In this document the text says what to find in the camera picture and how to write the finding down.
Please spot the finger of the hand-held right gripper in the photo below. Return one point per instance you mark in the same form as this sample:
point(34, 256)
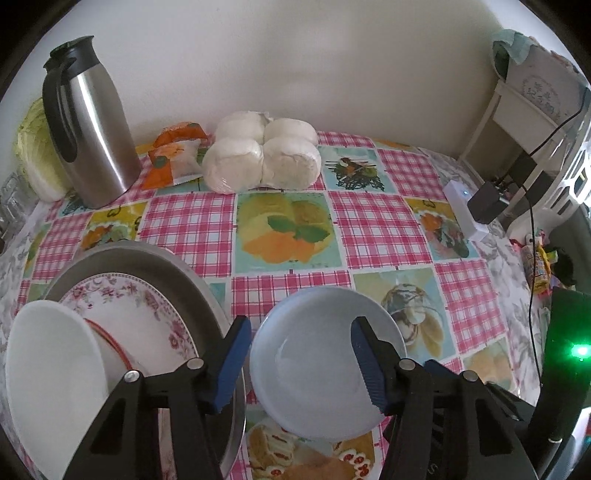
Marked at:
point(510, 408)

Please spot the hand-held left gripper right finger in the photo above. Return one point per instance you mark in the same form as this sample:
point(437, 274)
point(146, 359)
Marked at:
point(369, 369)

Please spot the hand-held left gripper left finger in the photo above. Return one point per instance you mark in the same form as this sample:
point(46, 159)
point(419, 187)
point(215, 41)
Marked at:
point(228, 369)

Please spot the white round shallow bowl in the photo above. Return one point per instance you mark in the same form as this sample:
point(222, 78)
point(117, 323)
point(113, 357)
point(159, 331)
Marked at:
point(314, 360)

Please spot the floral rimmed white plate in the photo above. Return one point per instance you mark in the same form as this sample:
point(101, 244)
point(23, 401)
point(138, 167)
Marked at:
point(138, 309)

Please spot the stainless steel basin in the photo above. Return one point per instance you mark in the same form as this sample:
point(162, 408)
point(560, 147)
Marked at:
point(175, 272)

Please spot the red rimmed white bowl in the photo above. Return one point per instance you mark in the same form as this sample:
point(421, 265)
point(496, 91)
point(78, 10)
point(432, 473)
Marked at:
point(113, 357)

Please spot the white square bowl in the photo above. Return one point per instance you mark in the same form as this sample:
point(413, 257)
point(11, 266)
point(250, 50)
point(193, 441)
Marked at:
point(51, 369)

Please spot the colourful snack packets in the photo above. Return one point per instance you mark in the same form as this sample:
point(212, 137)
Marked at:
point(535, 265)

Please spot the white plastic basket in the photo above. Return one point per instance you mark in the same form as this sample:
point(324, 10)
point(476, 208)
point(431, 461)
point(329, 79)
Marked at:
point(568, 184)

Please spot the black power adapter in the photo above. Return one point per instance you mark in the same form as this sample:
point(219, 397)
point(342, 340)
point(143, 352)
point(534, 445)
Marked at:
point(485, 203)

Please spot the pink checked tablecloth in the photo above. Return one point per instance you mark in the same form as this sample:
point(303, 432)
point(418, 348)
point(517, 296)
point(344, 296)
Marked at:
point(369, 221)

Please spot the white power box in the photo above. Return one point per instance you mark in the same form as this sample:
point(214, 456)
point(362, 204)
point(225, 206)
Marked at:
point(461, 217)

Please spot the white shelf unit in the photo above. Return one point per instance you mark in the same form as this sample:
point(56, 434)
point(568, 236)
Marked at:
point(503, 134)

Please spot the bag of steamed buns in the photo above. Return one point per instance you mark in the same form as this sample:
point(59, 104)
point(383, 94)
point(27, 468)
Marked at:
point(258, 161)

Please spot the orange white snack packet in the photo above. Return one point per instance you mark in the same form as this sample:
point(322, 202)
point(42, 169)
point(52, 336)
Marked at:
point(171, 164)

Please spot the stainless steel thermos jug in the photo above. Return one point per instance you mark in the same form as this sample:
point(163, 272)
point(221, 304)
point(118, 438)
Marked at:
point(101, 138)

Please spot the teal cloth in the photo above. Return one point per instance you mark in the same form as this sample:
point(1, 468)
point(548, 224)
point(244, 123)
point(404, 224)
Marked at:
point(512, 46)

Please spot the napa cabbage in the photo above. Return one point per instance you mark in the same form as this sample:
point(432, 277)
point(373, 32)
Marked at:
point(34, 157)

